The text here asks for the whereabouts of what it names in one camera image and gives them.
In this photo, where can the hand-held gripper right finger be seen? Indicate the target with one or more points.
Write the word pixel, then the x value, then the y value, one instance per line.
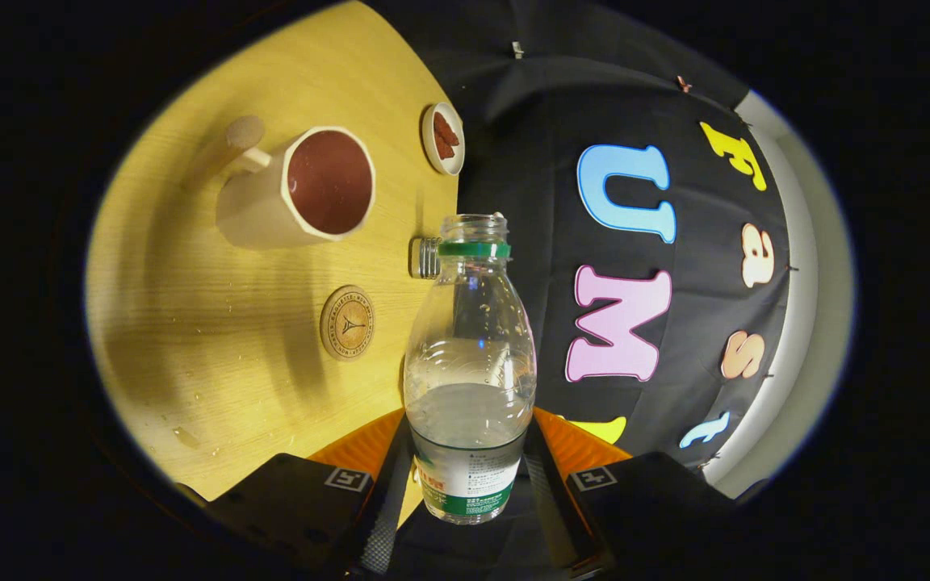
pixel 554 516

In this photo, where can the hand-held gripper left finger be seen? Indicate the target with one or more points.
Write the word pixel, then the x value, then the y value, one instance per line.
pixel 384 516

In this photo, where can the clear plastic bottle green label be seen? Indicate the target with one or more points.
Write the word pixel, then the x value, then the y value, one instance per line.
pixel 469 420

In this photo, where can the round wooden coaster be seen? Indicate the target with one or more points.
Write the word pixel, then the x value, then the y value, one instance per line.
pixel 347 322

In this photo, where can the ribbed drinking glass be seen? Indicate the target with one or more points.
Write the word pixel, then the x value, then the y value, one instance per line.
pixel 426 258

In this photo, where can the wooden table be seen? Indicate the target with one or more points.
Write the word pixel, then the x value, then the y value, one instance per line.
pixel 190 323

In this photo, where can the red sausage piece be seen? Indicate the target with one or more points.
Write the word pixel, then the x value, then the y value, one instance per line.
pixel 442 148
pixel 447 129

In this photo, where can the small white round plate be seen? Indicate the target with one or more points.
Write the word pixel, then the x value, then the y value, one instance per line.
pixel 430 145

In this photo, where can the pink clip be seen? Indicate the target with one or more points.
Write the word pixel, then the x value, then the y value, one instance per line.
pixel 683 83

